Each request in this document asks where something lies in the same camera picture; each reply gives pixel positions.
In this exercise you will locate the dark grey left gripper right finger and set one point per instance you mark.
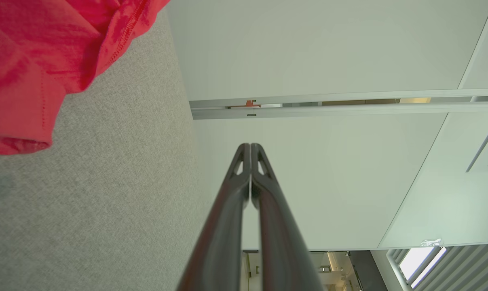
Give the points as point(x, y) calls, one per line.
point(280, 234)

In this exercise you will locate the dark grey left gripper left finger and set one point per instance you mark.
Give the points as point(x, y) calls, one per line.
point(223, 226)

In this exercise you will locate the red lettered basketball jersey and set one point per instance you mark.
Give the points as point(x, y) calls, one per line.
point(33, 60)

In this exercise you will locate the window blind slats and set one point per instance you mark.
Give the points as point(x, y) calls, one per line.
point(438, 266)

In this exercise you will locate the orange clip in post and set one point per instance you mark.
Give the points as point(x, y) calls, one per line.
point(250, 104)

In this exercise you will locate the grey metal partition post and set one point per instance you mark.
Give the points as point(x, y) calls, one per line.
point(349, 110)

